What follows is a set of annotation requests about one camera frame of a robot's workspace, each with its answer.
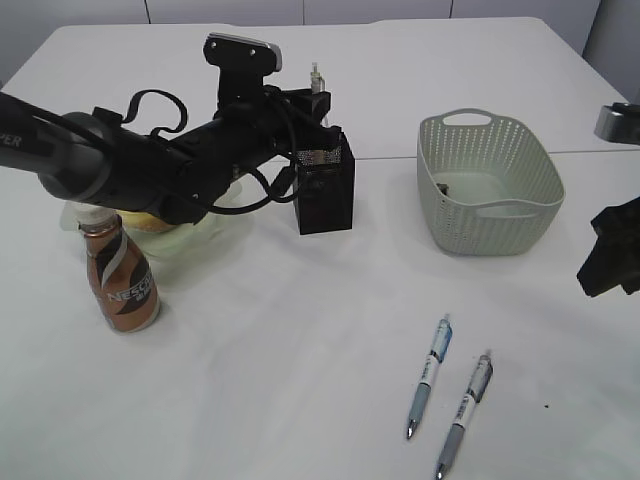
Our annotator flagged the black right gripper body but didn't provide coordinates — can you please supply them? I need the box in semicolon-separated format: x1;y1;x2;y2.
591;198;639;295

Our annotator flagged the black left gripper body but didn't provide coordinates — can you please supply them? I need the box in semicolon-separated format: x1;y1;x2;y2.
214;85;332;156

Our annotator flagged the grey paper ball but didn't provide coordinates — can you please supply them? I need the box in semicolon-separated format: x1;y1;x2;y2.
436;183;449;195

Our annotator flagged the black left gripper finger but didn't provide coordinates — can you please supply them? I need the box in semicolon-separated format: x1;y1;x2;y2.
319;125;343;150

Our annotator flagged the black mesh pen holder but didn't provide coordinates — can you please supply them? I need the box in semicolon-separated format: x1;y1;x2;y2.
294;133;355;235

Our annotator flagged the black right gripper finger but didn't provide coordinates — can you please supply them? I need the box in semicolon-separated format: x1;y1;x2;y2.
577;239;625;297

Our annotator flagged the green plastic woven basket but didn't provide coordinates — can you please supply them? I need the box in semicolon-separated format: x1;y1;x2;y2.
416;108;565;256

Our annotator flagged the yellow bread roll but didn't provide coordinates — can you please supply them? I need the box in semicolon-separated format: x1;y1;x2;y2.
117;210;175;233

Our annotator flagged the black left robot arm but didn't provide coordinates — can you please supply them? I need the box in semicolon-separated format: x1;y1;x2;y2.
1;85;355;230

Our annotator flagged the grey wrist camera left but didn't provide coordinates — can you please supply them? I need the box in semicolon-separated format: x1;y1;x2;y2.
203;32;282;106

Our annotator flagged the brown Nescafe coffee bottle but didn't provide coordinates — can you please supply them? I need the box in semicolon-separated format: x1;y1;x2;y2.
72;203;161;333

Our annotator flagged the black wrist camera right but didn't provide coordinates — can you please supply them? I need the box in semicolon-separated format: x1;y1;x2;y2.
594;102;640;145

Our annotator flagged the white pen beige grip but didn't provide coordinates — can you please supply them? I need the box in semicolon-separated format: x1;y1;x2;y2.
310;62;325;94

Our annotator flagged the clear pen grey grip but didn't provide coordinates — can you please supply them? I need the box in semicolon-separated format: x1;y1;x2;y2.
434;350;493;479

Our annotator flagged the white pen blue clip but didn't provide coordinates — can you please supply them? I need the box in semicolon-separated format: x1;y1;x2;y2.
406;313;453;440

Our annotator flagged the translucent green wavy plate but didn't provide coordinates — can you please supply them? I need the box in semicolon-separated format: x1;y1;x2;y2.
60;177;251;261

